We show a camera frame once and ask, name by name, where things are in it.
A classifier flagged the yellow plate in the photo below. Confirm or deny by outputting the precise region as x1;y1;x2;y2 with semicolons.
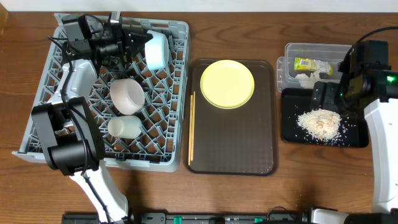
200;60;255;110

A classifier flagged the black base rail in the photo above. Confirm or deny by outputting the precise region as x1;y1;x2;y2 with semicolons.
60;207;315;224

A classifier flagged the clear plastic bin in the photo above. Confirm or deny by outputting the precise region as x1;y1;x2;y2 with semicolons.
276;43;351;92

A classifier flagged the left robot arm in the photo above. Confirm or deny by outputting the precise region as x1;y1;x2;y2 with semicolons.
31;21;158;223

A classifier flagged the grey plastic dish rack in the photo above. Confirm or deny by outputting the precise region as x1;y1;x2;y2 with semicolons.
12;17;190;172

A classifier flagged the black waste tray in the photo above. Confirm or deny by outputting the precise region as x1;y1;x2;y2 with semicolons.
281;88;369;148

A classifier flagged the rice food waste pile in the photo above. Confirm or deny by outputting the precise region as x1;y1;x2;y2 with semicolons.
296;109;358;146

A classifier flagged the light blue bowl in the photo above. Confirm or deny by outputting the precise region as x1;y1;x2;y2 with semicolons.
144;30;169;71

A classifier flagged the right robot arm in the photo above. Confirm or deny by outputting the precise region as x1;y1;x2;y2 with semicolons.
310;69;397;223

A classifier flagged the green snack wrapper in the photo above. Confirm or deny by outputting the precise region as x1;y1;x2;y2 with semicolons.
294;57;333;75

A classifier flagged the white cup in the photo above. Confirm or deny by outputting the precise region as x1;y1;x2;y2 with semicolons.
108;116;142;139

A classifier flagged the white tissue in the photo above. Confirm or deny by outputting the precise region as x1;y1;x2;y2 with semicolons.
296;71;321;89

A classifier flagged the brown serving tray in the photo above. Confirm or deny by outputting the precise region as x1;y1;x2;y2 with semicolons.
185;59;278;177

